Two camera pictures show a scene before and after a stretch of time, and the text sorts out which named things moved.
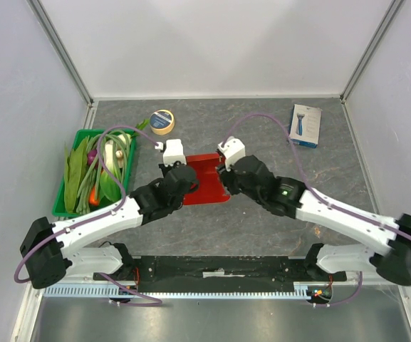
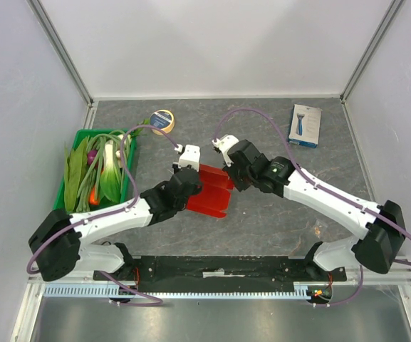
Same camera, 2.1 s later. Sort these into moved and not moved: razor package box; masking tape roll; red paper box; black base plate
Moved: red paper box
Not moved: black base plate; masking tape roll; razor package box
